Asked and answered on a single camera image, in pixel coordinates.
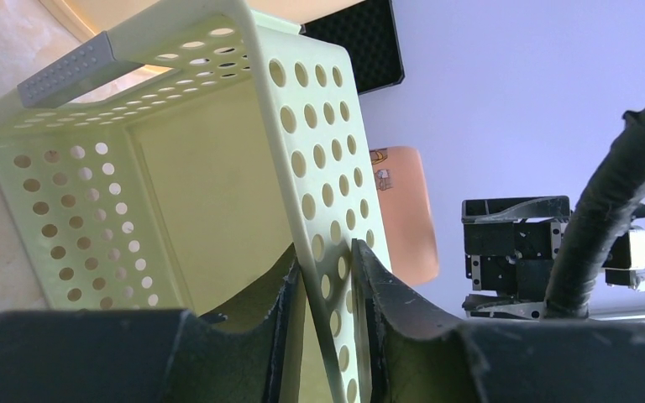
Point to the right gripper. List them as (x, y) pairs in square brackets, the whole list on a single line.
[(510, 245)]

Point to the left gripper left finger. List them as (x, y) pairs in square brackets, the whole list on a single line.
[(233, 354)]

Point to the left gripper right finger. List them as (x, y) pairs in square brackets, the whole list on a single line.
[(420, 353)]

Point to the orange capybara bucket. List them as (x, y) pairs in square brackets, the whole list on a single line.
[(406, 212)]

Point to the green plastic basket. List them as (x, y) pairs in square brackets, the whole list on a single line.
[(170, 160)]

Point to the yellow capybara bucket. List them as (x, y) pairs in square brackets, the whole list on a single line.
[(86, 18)]

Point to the black open tool case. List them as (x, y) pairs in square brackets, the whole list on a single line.
[(367, 30)]

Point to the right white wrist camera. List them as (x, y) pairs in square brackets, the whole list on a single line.
[(625, 264)]

